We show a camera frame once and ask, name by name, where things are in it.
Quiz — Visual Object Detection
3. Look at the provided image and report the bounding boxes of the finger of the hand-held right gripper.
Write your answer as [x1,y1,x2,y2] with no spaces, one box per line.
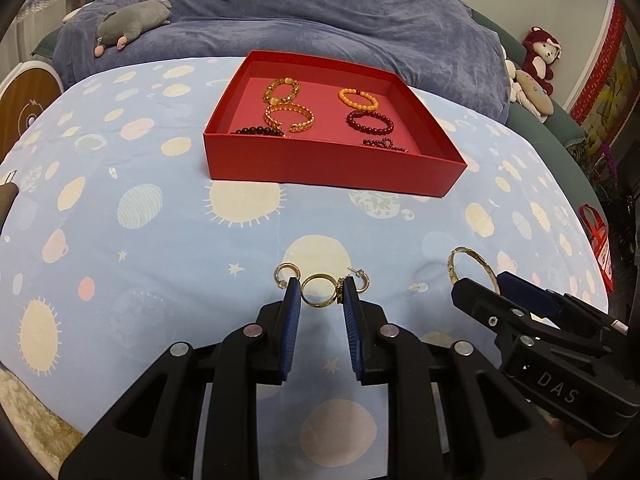
[451,277,551,346]
[496,271,626,333]

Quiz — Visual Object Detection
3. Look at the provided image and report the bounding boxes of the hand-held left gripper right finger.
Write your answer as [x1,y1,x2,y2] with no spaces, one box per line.
[342,280,586,480]

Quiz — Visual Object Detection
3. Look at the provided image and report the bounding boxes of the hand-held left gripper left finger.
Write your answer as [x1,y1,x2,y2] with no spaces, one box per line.
[59,277,302,480]

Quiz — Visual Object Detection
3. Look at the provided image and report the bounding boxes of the gold ring red flower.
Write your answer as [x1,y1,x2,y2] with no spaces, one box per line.
[301,274,346,309]

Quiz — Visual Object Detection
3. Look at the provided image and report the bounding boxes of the gold bangle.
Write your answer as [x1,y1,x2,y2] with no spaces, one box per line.
[446,246,500,293]

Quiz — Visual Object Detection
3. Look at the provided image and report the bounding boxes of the gold hoop earring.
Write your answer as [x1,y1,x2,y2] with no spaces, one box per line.
[347,266,372,293]
[273,262,302,288]

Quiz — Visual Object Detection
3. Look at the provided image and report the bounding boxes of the red cardboard box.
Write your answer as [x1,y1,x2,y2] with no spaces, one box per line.
[203,50,468,198]

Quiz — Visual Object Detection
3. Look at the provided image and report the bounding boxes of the purple bead bracelet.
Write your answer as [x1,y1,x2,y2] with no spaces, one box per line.
[361,136,408,153]

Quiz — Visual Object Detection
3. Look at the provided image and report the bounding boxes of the dark bead bracelet gold accents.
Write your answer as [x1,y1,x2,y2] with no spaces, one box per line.
[232,125,287,138]

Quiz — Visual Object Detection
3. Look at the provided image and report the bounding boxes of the dark red bead bracelet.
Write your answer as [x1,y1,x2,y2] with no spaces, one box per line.
[346,111,396,133]

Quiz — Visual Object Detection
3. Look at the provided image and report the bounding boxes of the gold chain cuff bracelet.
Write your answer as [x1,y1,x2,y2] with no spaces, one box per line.
[264,102,317,133]

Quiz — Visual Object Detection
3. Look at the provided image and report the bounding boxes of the yellow-green bead bracelet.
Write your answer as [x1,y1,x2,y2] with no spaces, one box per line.
[262,77,302,106]

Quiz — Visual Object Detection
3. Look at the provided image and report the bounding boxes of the yellow bead bracelet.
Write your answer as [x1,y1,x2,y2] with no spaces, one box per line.
[338,88,380,112]

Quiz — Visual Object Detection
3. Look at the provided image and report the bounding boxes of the red bag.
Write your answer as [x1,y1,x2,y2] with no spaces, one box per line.
[579,203,616,293]

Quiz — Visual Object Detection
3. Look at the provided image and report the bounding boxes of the dark green plant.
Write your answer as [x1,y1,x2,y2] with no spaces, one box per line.
[575,140,640,261]

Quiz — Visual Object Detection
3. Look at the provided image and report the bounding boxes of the blue planet print bedsheet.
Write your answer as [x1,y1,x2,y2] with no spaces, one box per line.
[0,55,613,436]

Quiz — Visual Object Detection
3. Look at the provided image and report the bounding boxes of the beige cookie plush pillow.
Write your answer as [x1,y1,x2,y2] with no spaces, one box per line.
[515,70,555,123]

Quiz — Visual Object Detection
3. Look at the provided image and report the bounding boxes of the small white plush toy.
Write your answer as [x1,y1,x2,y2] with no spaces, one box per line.
[501,45,523,103]

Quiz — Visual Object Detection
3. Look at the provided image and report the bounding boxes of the red monkey plush toy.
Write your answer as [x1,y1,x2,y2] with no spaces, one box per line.
[520,26,562,96]

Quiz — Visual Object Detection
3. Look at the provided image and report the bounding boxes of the brown object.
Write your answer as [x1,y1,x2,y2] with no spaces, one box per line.
[0,182,20,233]

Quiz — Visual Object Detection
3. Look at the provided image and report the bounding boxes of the purple-blue blanket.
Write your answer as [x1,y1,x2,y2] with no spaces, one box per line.
[52,0,511,121]

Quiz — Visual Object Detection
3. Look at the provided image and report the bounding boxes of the grey plush toy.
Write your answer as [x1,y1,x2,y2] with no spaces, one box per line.
[94,0,173,57]

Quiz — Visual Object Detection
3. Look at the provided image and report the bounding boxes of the white curtain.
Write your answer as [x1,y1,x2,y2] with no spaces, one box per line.
[10,0,76,56]

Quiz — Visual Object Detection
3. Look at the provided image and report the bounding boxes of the green bed frame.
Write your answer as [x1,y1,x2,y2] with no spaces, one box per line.
[470,7,608,221]

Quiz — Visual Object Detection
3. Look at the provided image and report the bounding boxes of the yellow wall painting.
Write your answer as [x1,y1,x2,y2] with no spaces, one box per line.
[585,50,640,161]

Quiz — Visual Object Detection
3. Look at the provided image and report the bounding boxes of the red wall banner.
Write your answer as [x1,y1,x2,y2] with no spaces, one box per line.
[570,2,628,126]

